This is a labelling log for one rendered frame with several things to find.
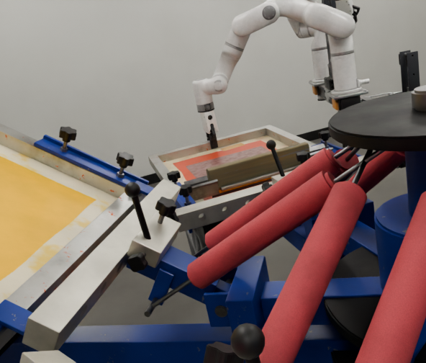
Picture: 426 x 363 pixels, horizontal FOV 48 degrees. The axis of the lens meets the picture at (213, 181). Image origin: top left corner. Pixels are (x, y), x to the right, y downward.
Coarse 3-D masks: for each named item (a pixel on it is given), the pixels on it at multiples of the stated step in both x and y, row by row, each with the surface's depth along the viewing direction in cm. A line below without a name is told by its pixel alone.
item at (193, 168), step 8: (216, 152) 206; (184, 160) 204; (192, 160) 202; (200, 160) 200; (208, 160) 197; (216, 160) 195; (224, 160) 193; (184, 168) 193; (192, 168) 191; (200, 168) 189; (184, 176) 183; (192, 176) 181; (200, 176) 179; (232, 192) 158
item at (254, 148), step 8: (248, 144) 209; (256, 144) 206; (264, 144) 204; (224, 152) 204; (232, 152) 202; (240, 152) 199; (248, 152) 197; (256, 152) 195; (264, 152) 193; (232, 160) 191
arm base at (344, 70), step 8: (336, 56) 192; (344, 56) 190; (352, 56) 191; (336, 64) 193; (344, 64) 191; (352, 64) 192; (336, 72) 194; (344, 72) 192; (352, 72) 193; (336, 80) 196; (344, 80) 193; (352, 80) 193; (360, 80) 196; (368, 80) 196; (336, 88) 197; (344, 88) 194; (352, 88) 194; (360, 88) 195
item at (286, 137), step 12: (252, 132) 215; (264, 132) 216; (276, 132) 206; (204, 144) 210; (228, 144) 213; (288, 144) 195; (312, 144) 179; (156, 156) 205; (168, 156) 207; (180, 156) 208; (156, 168) 188; (168, 180) 171
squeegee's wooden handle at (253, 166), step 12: (300, 144) 158; (252, 156) 156; (264, 156) 155; (288, 156) 157; (216, 168) 151; (228, 168) 152; (240, 168) 153; (252, 168) 155; (264, 168) 156; (276, 168) 157; (228, 180) 153; (240, 180) 155
